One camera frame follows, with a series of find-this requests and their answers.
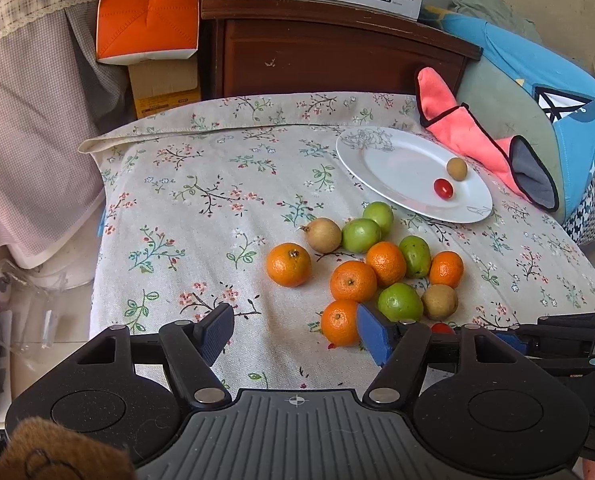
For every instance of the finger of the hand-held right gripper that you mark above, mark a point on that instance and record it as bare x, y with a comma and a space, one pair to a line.
577, 319
510, 341

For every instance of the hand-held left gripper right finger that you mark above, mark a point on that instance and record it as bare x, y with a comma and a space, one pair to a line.
375, 335

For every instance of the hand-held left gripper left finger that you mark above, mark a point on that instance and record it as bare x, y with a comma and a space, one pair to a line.
215, 332

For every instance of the orange tangerine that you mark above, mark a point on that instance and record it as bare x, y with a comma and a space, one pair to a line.
386, 260
340, 322
288, 264
446, 269
353, 281

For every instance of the green jujube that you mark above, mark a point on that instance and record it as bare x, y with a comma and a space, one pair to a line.
379, 215
415, 256
400, 302
360, 235

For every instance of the red cherry tomato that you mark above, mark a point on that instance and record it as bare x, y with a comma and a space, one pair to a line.
442, 328
443, 188

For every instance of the brown longan with stem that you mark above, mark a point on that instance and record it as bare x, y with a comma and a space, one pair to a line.
323, 234

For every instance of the white plate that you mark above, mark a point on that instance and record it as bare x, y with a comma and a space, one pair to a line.
407, 175

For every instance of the floral cloth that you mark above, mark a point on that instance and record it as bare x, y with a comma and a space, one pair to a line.
202, 200

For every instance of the white bucket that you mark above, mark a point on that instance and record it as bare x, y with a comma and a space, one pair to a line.
62, 265

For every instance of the clear plastic container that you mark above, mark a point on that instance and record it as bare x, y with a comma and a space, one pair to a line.
22, 320

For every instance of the brown plush toy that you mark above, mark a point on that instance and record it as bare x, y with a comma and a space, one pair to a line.
42, 455

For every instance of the pink cloth with black trim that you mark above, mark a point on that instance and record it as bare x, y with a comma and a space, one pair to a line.
457, 125

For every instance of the brown cardboard box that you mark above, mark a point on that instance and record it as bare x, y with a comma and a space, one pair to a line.
165, 85

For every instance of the blue and green plush pillow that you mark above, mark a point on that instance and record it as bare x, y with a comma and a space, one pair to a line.
542, 65

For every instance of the pink checkered cloth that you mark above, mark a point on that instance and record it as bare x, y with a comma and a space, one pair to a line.
37, 135

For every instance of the orange tissue pack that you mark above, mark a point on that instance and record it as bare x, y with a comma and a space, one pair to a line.
147, 15

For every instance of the beige plaid cloth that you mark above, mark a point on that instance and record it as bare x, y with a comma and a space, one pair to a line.
27, 15

